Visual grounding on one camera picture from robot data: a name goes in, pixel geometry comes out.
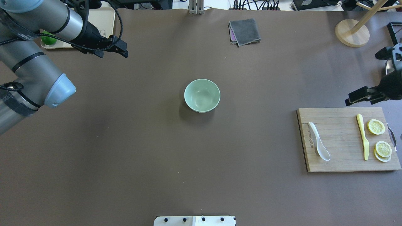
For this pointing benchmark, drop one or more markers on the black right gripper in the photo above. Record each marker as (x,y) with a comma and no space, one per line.
(391,88)

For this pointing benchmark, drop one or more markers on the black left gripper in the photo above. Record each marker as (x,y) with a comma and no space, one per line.
(93,35)

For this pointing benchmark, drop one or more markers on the white ceramic spoon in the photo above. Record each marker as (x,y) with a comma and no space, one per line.
(321,149)

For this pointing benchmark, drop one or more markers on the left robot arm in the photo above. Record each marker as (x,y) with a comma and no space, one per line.
(39,81)

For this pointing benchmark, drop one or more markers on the light green bowl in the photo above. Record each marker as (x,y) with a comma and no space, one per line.
(202,95)

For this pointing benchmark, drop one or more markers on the steel scoop on table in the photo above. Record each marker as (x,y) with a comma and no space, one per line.
(390,68)

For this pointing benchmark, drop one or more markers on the lemon slice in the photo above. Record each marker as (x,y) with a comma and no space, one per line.
(383,149)
(381,158)
(376,127)

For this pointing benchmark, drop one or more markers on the bamboo cutting board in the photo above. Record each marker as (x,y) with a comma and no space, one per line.
(339,131)

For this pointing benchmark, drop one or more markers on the yellow plastic knife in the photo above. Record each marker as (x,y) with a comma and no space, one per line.
(365,142)

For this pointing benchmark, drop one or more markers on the green lime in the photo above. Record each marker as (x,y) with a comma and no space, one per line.
(48,40)

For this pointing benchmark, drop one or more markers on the wooden mug tree stand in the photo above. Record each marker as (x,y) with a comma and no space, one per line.
(354,33)

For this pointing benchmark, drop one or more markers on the black framed tray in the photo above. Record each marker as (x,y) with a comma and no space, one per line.
(393,29)

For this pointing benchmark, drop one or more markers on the grey folded cloth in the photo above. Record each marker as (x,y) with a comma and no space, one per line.
(244,32)

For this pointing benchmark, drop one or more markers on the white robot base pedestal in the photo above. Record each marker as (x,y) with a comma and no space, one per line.
(209,220)

